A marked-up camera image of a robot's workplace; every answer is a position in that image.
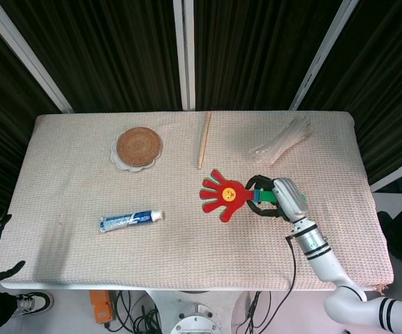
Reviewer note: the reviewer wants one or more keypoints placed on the orange handheld controller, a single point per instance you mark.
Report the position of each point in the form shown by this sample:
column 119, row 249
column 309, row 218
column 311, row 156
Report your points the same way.
column 101, row 306

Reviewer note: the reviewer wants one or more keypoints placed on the clear scalloped glass dish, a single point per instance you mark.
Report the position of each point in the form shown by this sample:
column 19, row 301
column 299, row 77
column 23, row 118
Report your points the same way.
column 124, row 166

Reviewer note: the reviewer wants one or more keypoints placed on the beige waffle tablecloth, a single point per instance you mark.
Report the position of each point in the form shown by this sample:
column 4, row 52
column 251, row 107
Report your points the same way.
column 152, row 243

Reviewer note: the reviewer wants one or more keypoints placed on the white metal frame post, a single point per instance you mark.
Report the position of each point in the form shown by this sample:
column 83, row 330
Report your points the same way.
column 25, row 57
column 185, row 55
column 397, row 175
column 321, row 55

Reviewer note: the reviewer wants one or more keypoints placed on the red hand clapper toy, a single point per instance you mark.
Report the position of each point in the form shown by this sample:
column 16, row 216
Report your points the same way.
column 227, row 195

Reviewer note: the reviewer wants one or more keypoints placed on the wooden stick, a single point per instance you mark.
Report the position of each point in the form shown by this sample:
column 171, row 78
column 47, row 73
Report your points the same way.
column 204, row 140

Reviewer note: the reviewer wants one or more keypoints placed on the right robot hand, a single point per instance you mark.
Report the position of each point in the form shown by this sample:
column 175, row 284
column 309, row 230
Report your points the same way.
column 284, row 200

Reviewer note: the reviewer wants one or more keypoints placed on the round woven rattan coaster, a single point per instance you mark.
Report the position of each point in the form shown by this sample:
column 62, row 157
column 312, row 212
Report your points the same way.
column 139, row 146

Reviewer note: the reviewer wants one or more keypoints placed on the dark green curtain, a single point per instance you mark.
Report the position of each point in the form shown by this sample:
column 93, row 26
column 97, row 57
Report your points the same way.
column 103, row 55

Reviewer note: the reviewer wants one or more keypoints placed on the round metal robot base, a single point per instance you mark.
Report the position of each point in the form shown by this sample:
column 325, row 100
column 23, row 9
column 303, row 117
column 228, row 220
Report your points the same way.
column 194, row 321

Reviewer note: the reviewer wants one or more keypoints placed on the blue toothpaste tube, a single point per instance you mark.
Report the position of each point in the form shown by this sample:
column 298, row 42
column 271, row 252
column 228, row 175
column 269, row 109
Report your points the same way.
column 129, row 220

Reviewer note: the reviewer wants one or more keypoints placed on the clear plastic bag bundle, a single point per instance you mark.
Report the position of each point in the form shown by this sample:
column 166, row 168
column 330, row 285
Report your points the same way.
column 280, row 143

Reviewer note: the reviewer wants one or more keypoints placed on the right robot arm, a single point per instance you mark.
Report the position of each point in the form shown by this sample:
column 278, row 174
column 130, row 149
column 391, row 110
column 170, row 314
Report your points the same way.
column 336, row 271

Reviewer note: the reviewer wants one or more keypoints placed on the black and white sneaker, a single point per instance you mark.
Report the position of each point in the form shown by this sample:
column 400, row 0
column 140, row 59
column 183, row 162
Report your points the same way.
column 34, row 302

